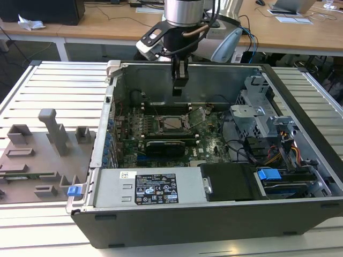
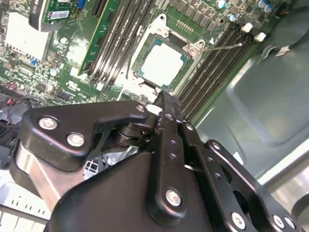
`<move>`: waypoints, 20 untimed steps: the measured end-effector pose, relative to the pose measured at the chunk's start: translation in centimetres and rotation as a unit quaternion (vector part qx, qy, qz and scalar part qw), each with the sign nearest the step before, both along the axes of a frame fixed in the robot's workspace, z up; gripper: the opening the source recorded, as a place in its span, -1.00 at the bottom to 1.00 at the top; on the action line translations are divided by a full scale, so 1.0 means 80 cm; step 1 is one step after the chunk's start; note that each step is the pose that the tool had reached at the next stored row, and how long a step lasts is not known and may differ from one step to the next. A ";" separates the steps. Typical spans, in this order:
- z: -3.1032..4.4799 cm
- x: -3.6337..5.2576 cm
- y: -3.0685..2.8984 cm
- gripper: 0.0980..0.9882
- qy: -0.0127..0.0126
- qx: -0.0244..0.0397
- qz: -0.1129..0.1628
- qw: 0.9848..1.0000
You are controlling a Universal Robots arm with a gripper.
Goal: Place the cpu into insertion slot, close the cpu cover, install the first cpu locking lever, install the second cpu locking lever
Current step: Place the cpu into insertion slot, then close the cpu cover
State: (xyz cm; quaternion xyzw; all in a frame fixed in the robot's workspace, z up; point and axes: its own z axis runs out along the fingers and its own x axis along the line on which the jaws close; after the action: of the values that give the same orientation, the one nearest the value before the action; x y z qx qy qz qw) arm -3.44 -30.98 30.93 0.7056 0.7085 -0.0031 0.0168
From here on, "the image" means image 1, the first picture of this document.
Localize grey case latch handle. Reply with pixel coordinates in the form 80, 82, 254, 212
106, 60, 123, 79

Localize red yellow orange wire bundle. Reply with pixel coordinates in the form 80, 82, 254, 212
267, 144, 299, 164

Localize blue case latch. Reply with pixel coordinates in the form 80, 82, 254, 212
67, 186, 82, 198

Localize hard disk in blue carrier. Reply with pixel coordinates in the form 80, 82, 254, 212
256, 168, 316, 200

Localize grey parts rack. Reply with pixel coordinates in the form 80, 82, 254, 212
0, 108, 96, 206

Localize black cable bundle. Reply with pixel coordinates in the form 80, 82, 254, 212
221, 111, 271, 164

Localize blue cable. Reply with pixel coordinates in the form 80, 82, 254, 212
242, 26, 259, 63

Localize crumpled white paper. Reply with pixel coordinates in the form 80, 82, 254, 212
17, 14, 46, 30

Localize silver metal drive cage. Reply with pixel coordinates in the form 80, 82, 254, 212
229, 76, 299, 140

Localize silver CPU plate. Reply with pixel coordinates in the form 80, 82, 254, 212
162, 117, 184, 130

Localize green RAM stick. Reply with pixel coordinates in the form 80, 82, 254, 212
0, 172, 55, 180

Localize black plastic shroud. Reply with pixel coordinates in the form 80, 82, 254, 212
199, 163, 269, 201

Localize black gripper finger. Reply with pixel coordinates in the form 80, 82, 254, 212
180, 57, 190, 89
171, 55, 183, 97

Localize CPU socket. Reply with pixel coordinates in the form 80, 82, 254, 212
157, 115, 194, 134

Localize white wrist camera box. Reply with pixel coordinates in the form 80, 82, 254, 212
136, 22, 168, 61

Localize wooden desk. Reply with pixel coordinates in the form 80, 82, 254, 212
0, 0, 343, 57

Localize black open PC case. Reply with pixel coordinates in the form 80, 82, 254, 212
66, 60, 343, 250

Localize metal socket cover frame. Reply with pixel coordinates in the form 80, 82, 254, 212
183, 106, 208, 128

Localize silver power supply with label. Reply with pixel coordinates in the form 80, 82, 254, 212
92, 168, 208, 208

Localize green motherboard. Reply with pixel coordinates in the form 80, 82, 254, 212
115, 105, 234, 169

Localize grey laptop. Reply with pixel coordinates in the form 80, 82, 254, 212
270, 0, 318, 14

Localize black computer box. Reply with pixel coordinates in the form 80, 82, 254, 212
0, 0, 86, 26

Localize black RAM slot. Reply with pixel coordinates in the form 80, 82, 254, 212
144, 108, 190, 115
141, 138, 199, 146
143, 133, 198, 140
144, 103, 190, 109

